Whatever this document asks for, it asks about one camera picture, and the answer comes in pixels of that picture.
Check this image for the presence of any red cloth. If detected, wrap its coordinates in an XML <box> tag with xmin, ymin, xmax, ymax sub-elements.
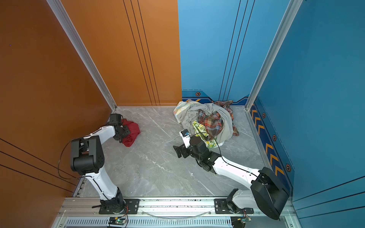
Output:
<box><xmin>122</xmin><ymin>118</ymin><xmax>141</xmax><ymax>147</ymax></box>

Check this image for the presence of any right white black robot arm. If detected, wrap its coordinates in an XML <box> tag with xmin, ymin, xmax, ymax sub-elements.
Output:
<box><xmin>173</xmin><ymin>135</ymin><xmax>289</xmax><ymax>220</ymax></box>

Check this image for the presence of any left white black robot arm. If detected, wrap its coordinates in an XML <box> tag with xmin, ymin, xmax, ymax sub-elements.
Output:
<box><xmin>70</xmin><ymin>114</ymin><xmax>130</xmax><ymax>214</ymax></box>

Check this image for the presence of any yellow green floral cloth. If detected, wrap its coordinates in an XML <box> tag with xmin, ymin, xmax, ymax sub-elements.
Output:
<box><xmin>192</xmin><ymin>121</ymin><xmax>220</xmax><ymax>149</ymax></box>

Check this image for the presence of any plaid cloth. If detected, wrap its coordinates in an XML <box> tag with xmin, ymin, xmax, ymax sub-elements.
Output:
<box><xmin>198</xmin><ymin>100</ymin><xmax>239</xmax><ymax>143</ymax></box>

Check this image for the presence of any grey cloth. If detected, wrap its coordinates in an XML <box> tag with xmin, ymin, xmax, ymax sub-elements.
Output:
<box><xmin>174</xmin><ymin>101</ymin><xmax>239</xmax><ymax>143</ymax></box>

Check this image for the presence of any pastel striped cloth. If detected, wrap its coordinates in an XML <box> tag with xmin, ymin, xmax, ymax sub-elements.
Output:
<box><xmin>173</xmin><ymin>99</ymin><xmax>198</xmax><ymax>124</ymax></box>

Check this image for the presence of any right circuit board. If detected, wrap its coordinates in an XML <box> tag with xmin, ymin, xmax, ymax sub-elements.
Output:
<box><xmin>231</xmin><ymin>217</ymin><xmax>252</xmax><ymax>228</ymax></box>

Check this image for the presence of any left green circuit board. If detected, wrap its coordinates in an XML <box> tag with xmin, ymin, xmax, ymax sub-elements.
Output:
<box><xmin>108</xmin><ymin>217</ymin><xmax>128</xmax><ymax>228</ymax></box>

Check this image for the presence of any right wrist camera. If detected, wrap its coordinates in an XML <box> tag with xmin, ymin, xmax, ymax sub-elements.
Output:
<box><xmin>179</xmin><ymin>129</ymin><xmax>191</xmax><ymax>148</ymax></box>

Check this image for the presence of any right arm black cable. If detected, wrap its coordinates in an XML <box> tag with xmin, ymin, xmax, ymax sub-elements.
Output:
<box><xmin>190</xmin><ymin>131</ymin><xmax>229</xmax><ymax>166</ymax></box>

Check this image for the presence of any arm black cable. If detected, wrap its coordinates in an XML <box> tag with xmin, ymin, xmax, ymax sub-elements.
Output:
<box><xmin>190</xmin><ymin>131</ymin><xmax>229</xmax><ymax>166</ymax></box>
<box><xmin>56</xmin><ymin>139</ymin><xmax>95</xmax><ymax>181</ymax></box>

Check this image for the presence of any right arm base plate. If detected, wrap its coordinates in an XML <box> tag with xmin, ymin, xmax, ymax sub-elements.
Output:
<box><xmin>214</xmin><ymin>199</ymin><xmax>254</xmax><ymax>215</ymax></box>

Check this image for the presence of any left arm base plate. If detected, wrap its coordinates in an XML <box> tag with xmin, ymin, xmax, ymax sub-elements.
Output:
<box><xmin>99</xmin><ymin>199</ymin><xmax>140</xmax><ymax>215</ymax></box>

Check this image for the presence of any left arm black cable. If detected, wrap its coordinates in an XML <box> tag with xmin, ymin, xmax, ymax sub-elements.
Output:
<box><xmin>56</xmin><ymin>139</ymin><xmax>95</xmax><ymax>181</ymax></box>

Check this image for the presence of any aluminium front rail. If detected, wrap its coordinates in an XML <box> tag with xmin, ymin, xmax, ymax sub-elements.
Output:
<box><xmin>52</xmin><ymin>197</ymin><xmax>301</xmax><ymax>228</ymax></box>

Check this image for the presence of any left aluminium corner post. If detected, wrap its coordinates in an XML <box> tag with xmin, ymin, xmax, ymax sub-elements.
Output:
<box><xmin>47</xmin><ymin>0</ymin><xmax>117</xmax><ymax>111</ymax></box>

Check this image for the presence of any aluminium corner post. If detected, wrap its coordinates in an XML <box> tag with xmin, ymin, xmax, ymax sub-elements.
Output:
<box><xmin>245</xmin><ymin>0</ymin><xmax>303</xmax><ymax>112</ymax></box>
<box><xmin>47</xmin><ymin>0</ymin><xmax>117</xmax><ymax>111</ymax></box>

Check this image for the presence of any right aluminium corner post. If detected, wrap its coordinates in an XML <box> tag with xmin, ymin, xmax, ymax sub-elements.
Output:
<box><xmin>245</xmin><ymin>0</ymin><xmax>303</xmax><ymax>112</ymax></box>

